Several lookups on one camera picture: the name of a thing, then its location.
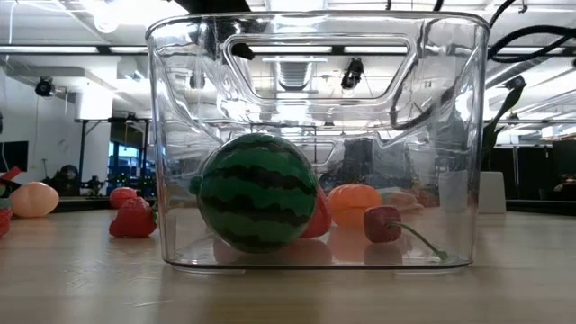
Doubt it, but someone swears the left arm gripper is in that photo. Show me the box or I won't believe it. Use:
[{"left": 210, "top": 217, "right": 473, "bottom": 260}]
[{"left": 173, "top": 0, "right": 257, "bottom": 61}]

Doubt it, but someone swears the striped green toy watermelon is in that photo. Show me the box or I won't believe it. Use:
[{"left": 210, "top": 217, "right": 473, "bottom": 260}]
[{"left": 188, "top": 132, "right": 320, "bottom": 255}]

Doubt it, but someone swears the red toy strawberry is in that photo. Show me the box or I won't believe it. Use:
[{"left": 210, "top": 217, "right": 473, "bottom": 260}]
[
  {"left": 108, "top": 196, "right": 159, "bottom": 239},
  {"left": 298, "top": 184, "right": 334, "bottom": 240},
  {"left": 0, "top": 198, "right": 14, "bottom": 239}
]

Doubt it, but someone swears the red toy tomato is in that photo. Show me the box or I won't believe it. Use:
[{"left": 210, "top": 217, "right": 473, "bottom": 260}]
[{"left": 109, "top": 186, "right": 139, "bottom": 210}]

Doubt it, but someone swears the toy orange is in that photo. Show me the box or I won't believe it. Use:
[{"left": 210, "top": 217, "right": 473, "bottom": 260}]
[{"left": 327, "top": 183, "right": 384, "bottom": 229}]

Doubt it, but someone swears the red toy cherry with stem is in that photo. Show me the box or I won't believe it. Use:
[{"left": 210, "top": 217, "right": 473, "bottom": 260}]
[{"left": 363, "top": 205, "right": 450, "bottom": 263}]

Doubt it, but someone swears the toy peach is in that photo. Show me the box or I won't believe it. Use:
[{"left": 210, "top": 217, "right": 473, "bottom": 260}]
[{"left": 8, "top": 181, "right": 61, "bottom": 220}]

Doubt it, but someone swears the clear plastic tupperware container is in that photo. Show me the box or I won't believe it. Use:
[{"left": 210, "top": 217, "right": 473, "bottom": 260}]
[{"left": 144, "top": 11, "right": 491, "bottom": 274}]

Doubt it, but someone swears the ceiling air vent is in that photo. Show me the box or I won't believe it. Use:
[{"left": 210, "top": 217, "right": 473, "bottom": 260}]
[{"left": 262, "top": 55, "right": 330, "bottom": 95}]

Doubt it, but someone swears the black metal rack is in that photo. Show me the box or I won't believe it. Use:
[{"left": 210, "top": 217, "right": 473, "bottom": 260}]
[{"left": 73, "top": 117, "right": 152, "bottom": 197}]

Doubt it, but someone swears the ceiling light strip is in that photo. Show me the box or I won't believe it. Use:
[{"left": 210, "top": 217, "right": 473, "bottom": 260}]
[{"left": 0, "top": 43, "right": 576, "bottom": 57}]

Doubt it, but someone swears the artificial plant in white pot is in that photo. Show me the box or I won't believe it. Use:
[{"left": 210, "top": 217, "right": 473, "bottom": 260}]
[{"left": 438, "top": 75, "right": 527, "bottom": 216}]

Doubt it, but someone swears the black overhead camera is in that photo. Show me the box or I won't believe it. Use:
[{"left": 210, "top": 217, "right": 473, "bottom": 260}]
[{"left": 339, "top": 57, "right": 366, "bottom": 92}]

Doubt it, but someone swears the black ceiling security camera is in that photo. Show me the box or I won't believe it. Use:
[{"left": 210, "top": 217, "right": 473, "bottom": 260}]
[{"left": 34, "top": 76, "right": 58, "bottom": 98}]

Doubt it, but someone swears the black wall monitor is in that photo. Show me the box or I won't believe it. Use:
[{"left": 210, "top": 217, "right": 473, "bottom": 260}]
[{"left": 0, "top": 139, "right": 31, "bottom": 174}]

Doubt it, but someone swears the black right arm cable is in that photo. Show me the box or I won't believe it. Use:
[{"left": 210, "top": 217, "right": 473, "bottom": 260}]
[{"left": 386, "top": 0, "right": 576, "bottom": 132}]

